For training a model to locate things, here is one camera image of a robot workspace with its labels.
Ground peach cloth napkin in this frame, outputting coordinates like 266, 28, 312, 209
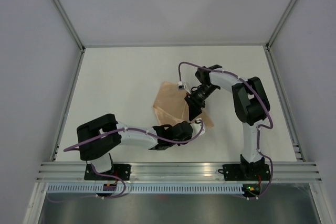
152, 81, 215, 129

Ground aluminium rail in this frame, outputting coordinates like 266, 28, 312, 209
49, 47, 86, 162
263, 44, 306, 162
36, 162, 322, 184

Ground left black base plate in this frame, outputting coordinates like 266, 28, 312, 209
84, 164, 131, 181

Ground purple cable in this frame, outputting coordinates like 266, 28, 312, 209
47, 120, 205, 204
177, 61, 274, 200

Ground left aluminium frame post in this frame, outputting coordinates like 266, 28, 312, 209
51, 0, 85, 52

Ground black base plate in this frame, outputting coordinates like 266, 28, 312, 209
84, 164, 131, 181
217, 164, 271, 182

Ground aluminium frame post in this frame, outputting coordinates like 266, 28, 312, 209
264, 0, 299, 50
51, 0, 85, 52

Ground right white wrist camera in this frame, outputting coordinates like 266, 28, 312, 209
177, 81, 190, 92

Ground right aluminium frame post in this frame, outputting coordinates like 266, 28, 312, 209
264, 0, 299, 50

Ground front aluminium rail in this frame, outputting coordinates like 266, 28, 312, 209
36, 162, 322, 184

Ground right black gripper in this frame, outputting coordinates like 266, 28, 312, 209
184, 83, 218, 121

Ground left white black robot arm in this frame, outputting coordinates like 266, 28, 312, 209
77, 114, 197, 180

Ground right side aluminium rail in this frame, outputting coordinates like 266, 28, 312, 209
263, 44, 306, 162

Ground left side aluminium rail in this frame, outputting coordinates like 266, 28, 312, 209
49, 47, 86, 162

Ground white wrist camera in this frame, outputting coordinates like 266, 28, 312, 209
177, 81, 190, 92
191, 118, 207, 138

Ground white slotted cable duct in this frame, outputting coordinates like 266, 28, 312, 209
47, 183, 243, 194

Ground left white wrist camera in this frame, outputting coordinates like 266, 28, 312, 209
191, 118, 207, 138

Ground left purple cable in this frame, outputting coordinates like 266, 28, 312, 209
47, 120, 205, 204

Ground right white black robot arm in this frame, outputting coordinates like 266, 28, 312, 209
185, 63, 273, 179

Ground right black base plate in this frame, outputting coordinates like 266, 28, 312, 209
217, 164, 271, 182

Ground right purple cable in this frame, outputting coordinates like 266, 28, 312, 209
177, 61, 274, 200

